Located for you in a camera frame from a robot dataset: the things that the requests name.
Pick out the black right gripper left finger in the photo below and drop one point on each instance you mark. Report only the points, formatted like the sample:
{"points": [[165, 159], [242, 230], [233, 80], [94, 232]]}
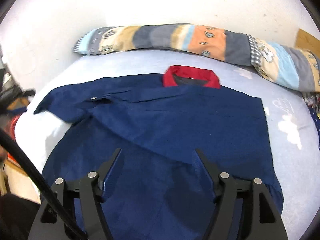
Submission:
{"points": [[95, 188]]}

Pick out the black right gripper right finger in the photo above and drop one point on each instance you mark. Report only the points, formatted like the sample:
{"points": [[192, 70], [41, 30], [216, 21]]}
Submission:
{"points": [[220, 188]]}

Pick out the navy jacket with red collar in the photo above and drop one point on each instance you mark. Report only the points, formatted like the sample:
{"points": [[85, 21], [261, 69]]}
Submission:
{"points": [[158, 120]]}

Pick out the light blue cloud blanket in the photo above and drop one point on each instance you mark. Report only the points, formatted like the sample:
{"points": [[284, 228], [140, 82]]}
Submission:
{"points": [[293, 134]]}

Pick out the dark patterned cloth pile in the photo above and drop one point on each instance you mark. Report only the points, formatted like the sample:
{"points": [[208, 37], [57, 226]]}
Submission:
{"points": [[312, 101]]}

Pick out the colourful patchwork quilt roll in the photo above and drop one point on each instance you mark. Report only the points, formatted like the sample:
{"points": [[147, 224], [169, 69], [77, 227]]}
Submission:
{"points": [[293, 68]]}

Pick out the brown wooden board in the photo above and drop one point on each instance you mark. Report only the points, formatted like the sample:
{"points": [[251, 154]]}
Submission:
{"points": [[306, 41]]}

